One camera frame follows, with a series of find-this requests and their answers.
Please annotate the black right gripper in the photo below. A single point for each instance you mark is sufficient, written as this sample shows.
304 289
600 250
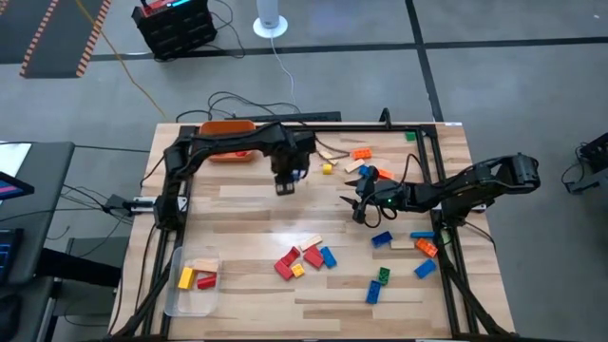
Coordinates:
387 195

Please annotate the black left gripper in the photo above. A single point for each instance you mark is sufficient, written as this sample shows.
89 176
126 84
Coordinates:
292 152

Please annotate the small blue studded block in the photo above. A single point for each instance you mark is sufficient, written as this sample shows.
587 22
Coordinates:
365 171

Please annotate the short wooden block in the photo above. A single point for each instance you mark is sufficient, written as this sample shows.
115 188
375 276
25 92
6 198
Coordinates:
326 155

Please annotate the orange studded block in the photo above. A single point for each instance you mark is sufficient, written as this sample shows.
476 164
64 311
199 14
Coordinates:
362 153
385 174
426 247

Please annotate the red half-round block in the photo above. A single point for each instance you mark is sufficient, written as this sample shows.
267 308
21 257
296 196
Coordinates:
241 153

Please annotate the red smooth block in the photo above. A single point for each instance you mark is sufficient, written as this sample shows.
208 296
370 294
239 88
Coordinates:
313 257
283 270

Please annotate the green studded block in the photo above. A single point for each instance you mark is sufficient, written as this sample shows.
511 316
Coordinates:
384 275
410 136

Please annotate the red arch block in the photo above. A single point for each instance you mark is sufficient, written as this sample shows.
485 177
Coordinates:
290 256

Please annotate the small yellow studded block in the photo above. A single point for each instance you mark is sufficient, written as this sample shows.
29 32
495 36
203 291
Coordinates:
298 270

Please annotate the long yellow studded brick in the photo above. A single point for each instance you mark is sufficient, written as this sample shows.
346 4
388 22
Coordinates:
186 278

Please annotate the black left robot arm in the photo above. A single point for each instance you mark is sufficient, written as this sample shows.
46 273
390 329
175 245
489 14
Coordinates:
237 140

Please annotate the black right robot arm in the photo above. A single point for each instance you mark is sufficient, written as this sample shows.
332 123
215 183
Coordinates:
475 183

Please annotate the black power strip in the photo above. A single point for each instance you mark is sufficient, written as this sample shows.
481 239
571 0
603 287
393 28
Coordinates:
294 117

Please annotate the orange plastic bin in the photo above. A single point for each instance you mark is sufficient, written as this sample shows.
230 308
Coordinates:
223 128

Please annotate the thin blue block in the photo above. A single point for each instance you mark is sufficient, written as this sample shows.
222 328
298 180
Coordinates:
422 234

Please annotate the white floor stand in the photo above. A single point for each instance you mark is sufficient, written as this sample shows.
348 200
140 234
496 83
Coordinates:
270 26

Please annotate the black crate red top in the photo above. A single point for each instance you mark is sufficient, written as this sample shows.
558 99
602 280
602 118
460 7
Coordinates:
176 31

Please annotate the clear plastic container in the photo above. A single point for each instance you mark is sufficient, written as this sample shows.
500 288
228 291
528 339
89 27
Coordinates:
195 304

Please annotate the black power adapter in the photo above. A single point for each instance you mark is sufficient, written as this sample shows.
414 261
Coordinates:
115 203

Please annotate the black neighbouring robot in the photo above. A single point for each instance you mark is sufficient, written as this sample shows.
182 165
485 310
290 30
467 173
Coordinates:
594 157

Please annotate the dark grey desk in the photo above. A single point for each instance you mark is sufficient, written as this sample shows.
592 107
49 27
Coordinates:
43 190

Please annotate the black mat hazard stripes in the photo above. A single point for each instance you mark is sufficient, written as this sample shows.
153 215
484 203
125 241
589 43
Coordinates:
57 33

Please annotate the white sheet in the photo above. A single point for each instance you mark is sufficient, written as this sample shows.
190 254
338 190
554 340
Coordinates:
12 157

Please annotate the tablet screen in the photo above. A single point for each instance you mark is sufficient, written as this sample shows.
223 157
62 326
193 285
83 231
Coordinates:
12 189

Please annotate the black keyboard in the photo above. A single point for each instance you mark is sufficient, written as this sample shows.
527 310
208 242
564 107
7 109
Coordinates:
7 256

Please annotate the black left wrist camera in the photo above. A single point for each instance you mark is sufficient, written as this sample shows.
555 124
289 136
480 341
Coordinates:
285 186

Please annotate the black aluminium table frame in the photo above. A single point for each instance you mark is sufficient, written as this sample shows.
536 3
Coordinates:
342 128

